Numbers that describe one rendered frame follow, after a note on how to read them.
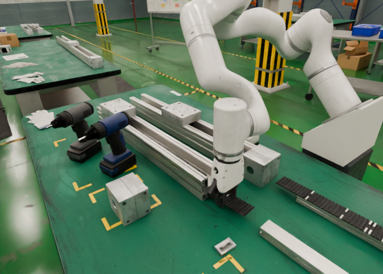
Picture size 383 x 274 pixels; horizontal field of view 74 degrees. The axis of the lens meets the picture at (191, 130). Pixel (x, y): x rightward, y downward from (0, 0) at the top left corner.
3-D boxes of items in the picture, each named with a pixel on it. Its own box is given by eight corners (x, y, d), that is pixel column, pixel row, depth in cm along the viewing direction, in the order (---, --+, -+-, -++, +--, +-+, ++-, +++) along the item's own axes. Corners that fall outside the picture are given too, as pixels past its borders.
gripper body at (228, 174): (225, 165, 67) (224, 197, 72) (249, 150, 72) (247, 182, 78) (205, 154, 72) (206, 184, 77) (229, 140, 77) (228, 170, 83)
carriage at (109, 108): (137, 119, 124) (135, 106, 121) (116, 126, 118) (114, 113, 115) (122, 110, 135) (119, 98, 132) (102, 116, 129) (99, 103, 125)
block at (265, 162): (281, 172, 94) (285, 151, 89) (260, 188, 87) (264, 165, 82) (260, 162, 100) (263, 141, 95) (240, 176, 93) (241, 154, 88)
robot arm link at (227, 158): (228, 158, 66) (227, 168, 67) (249, 146, 71) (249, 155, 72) (206, 146, 71) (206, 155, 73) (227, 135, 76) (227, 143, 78)
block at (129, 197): (158, 208, 80) (155, 184, 76) (124, 227, 74) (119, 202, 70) (142, 191, 87) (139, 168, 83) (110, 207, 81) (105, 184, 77)
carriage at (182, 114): (201, 124, 118) (201, 110, 115) (183, 132, 112) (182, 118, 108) (179, 113, 129) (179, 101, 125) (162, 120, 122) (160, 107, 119)
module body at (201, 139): (257, 164, 99) (259, 146, 95) (240, 176, 93) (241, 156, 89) (146, 106, 153) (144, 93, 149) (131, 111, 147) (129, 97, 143)
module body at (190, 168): (223, 187, 88) (224, 167, 84) (202, 201, 82) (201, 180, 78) (117, 116, 142) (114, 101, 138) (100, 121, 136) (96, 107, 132)
